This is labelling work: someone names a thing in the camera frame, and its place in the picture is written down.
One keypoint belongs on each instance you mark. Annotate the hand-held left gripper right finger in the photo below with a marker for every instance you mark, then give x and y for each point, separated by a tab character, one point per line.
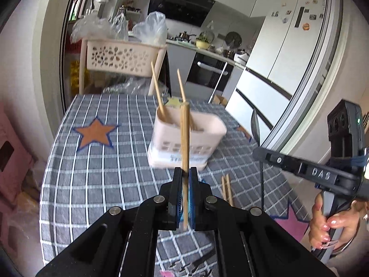
193	199

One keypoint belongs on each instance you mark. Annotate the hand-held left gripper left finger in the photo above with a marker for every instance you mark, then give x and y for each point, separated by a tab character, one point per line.
178	199

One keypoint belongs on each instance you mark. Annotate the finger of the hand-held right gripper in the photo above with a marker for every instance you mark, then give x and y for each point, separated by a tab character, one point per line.
276	159

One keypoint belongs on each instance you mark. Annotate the wooden chopstick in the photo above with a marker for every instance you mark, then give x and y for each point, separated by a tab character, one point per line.
181	88
185	138
158	92
229	190
223	187

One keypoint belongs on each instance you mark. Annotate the beige plastic utensil holder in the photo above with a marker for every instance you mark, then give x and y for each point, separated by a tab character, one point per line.
173	129

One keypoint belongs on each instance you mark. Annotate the person's right hand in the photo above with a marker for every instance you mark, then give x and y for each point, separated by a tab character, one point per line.
343	222

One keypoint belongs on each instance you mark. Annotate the white cabinet with dark stripe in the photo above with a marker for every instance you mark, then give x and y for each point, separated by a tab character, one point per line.
256	98

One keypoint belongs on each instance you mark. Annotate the grey checked star tablecloth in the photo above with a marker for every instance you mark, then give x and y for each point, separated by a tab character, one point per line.
115	164

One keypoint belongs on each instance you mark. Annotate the cardboard box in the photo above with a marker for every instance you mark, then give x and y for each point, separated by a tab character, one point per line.
220	100

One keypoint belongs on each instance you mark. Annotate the white stick mop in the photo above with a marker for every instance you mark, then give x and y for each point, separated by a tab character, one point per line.
220	80

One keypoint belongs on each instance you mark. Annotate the white refrigerator with magnets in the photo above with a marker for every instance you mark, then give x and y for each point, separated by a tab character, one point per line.
288	34

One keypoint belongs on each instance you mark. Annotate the black built-in oven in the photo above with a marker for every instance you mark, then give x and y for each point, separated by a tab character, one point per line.
207	69

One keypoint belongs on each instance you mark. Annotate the crumpled clear plastic bag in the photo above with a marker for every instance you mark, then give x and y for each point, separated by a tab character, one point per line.
129	86

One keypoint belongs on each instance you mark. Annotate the yellow bowl with greens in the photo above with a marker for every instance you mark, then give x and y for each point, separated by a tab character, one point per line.
204	41

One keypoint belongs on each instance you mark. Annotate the metal cooking pot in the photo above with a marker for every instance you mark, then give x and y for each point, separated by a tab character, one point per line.
184	36

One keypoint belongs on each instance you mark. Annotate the beige perforated basket rack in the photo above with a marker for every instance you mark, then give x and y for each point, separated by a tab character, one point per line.
121	54

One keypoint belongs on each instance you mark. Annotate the black range hood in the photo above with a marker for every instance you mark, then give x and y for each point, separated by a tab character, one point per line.
181	3

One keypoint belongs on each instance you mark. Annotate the curved kitchen faucet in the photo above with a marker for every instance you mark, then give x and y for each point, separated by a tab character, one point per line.
85	3

